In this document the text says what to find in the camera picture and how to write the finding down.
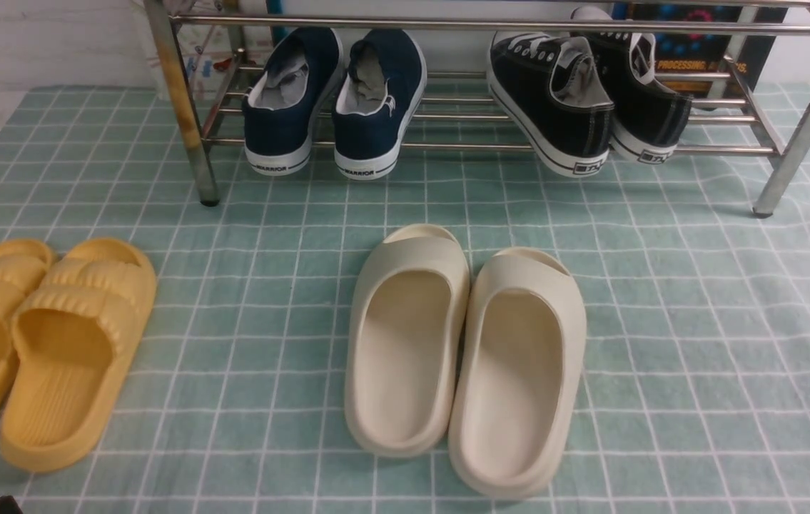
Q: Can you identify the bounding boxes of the black canvas sneaker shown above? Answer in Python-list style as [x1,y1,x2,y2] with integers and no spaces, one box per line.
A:
[487,31,614,178]
[582,31,692,165]

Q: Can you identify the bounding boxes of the right navy canvas shoe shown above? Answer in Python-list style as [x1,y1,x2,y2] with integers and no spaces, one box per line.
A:
[332,29,427,180]

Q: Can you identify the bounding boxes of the navy canvas shoe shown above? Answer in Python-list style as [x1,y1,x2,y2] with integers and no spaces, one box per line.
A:
[332,29,427,180]
[241,26,345,176]

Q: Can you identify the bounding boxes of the left navy canvas shoe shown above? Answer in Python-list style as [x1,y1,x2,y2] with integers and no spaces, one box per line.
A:
[241,26,345,176]

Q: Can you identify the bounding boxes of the metal shoe rack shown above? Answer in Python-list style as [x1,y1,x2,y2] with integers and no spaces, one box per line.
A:
[143,1,810,218]

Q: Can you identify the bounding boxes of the left cream slipper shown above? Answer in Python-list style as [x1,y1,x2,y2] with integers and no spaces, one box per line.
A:
[345,223,470,458]

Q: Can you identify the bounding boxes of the cream slipper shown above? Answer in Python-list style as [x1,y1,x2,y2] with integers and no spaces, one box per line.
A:
[448,247,587,500]
[345,223,470,458]

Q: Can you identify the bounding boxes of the right cream slipper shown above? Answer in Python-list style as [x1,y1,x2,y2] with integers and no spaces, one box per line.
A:
[448,247,587,500]

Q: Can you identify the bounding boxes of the patterned paper bag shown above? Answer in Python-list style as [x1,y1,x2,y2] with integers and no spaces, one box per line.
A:
[131,1,241,99]

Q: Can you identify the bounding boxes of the green checkered cloth mat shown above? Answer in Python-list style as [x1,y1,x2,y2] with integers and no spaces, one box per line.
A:
[0,88,810,513]

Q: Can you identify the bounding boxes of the right yellow slipper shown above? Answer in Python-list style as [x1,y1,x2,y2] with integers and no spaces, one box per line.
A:
[0,238,157,474]

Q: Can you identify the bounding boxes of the dark image processing book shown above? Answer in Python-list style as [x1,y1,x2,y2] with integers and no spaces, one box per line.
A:
[611,3,787,88]

